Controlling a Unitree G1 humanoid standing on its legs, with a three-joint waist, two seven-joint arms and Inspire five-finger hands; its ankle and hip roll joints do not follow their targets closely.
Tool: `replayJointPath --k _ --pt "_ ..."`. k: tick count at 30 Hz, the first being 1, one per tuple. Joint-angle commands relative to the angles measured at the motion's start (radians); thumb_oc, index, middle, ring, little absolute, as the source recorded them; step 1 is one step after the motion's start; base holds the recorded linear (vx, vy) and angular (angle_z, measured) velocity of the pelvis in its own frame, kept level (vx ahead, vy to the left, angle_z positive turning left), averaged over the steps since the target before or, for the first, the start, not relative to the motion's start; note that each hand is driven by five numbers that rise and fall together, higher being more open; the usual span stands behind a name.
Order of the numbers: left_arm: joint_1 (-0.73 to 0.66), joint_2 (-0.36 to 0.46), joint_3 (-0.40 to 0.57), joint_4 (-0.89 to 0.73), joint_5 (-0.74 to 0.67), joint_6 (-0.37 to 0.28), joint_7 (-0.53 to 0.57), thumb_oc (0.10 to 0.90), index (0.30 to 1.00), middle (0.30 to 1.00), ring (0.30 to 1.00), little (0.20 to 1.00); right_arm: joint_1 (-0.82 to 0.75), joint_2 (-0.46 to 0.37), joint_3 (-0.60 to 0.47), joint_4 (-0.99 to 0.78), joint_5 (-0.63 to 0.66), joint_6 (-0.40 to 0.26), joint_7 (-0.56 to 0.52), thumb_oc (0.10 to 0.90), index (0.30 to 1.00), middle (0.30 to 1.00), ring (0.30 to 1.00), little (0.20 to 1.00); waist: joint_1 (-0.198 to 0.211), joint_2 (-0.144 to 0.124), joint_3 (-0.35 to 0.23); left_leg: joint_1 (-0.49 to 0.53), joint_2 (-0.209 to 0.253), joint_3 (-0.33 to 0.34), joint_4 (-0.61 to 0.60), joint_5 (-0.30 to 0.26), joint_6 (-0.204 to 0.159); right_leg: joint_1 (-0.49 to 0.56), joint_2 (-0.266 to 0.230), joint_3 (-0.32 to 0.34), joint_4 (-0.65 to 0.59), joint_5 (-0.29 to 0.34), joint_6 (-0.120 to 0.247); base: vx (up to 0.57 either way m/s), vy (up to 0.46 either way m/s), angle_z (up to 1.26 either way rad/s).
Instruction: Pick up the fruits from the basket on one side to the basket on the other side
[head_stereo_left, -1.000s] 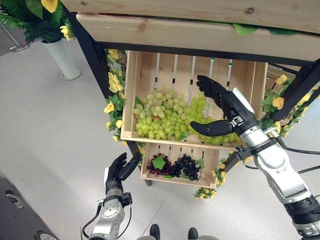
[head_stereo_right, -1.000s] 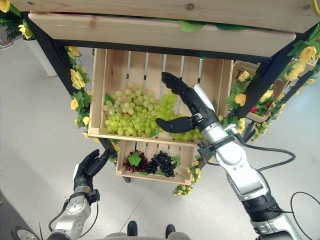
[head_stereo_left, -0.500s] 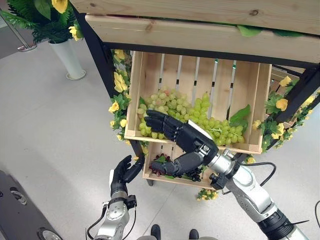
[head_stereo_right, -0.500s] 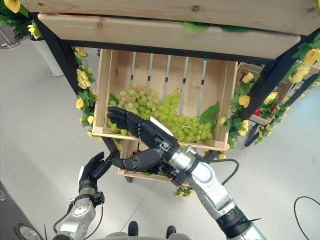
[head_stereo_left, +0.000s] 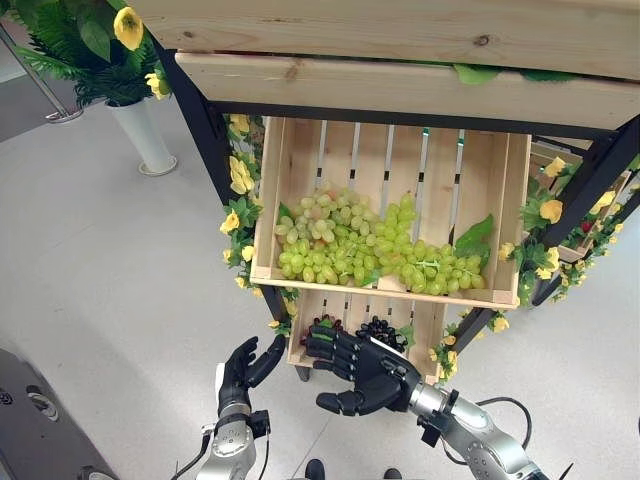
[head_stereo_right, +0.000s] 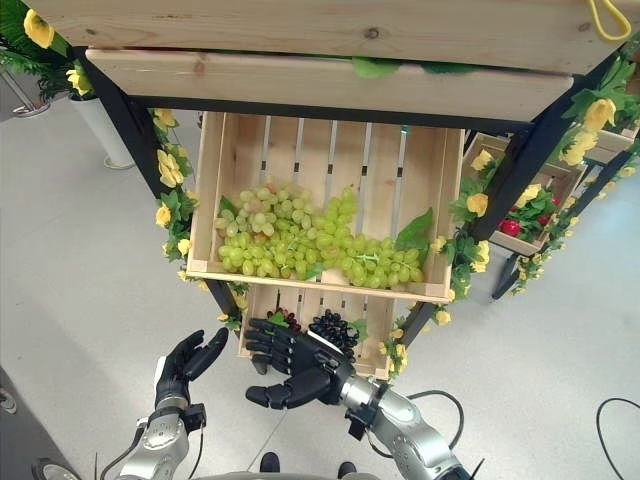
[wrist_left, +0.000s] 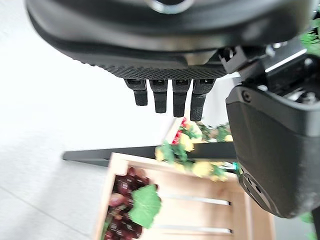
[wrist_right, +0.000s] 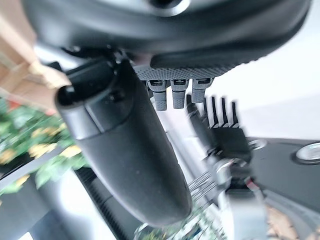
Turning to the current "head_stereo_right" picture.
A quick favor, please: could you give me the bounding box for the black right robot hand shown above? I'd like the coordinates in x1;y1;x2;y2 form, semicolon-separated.
243;317;357;410

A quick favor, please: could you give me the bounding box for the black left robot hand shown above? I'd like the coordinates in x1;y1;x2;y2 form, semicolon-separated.
153;327;230;407

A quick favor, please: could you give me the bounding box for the black grape bunch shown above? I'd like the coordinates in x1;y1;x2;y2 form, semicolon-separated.
309;309;360;362

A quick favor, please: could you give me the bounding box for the red grape bunch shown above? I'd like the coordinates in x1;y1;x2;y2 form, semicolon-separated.
266;307;303;332

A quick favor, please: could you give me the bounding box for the wooden crate with dark grapes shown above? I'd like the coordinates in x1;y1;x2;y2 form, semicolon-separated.
237;284;396;381

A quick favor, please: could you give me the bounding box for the green grape bunch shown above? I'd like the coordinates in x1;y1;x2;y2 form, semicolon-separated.
214;219;321;281
319;234;426;290
234;182;317;236
309;187;361;251

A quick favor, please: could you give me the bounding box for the dark grey cart base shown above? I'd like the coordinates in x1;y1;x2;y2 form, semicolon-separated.
0;367;82;480

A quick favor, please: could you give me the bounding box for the large green plastic leaf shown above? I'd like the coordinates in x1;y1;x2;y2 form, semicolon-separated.
394;207;435;262

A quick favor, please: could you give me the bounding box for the yellow flower garland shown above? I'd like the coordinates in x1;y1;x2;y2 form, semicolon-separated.
377;159;504;377
149;107;250;332
558;47;640;169
504;164;640;297
0;0;97;100

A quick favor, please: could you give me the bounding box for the wooden crate with green grapes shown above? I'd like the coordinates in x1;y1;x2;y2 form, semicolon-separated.
185;110;466;305

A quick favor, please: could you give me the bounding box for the white pole with base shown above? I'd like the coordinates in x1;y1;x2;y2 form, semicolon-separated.
68;94;137;170

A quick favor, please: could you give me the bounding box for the wooden crate with red fruit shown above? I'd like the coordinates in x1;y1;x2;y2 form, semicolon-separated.
488;162;590;257

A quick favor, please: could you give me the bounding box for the long shallow wooden crate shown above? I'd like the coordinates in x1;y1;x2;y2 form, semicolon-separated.
84;48;574;124

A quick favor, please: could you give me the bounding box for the small wooden crate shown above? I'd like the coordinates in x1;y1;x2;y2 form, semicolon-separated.
462;130;512;174

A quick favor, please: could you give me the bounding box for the chrome stand base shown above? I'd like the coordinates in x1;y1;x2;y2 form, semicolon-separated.
0;69;52;119

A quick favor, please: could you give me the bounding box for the wooden crate with yellow loop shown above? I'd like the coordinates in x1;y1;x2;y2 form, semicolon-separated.
19;0;640;76

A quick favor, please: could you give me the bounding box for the yellow plastic loop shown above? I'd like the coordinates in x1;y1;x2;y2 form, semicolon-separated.
585;0;632;42

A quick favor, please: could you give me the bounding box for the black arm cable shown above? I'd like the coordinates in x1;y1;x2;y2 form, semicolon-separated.
407;389;465;451

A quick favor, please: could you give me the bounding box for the black floor cable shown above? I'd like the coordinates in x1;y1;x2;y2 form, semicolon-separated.
596;397;640;480

